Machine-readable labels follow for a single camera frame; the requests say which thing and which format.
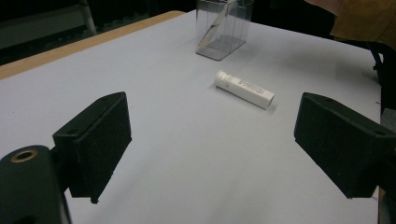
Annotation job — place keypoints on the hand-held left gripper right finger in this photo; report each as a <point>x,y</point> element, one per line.
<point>342,146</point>

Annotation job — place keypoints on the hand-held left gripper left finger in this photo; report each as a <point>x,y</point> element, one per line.
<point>93,143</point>

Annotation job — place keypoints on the white cylindrical tube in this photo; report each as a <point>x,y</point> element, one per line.
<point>246,90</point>

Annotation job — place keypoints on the clear acrylic organizer box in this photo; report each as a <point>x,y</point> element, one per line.
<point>239,28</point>

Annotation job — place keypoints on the clear barrel pen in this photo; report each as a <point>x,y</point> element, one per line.
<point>214,28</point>

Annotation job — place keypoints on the black metal stand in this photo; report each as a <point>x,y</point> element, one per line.
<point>387,77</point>

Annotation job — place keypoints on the white table cover sheet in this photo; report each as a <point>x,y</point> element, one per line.
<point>193,149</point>

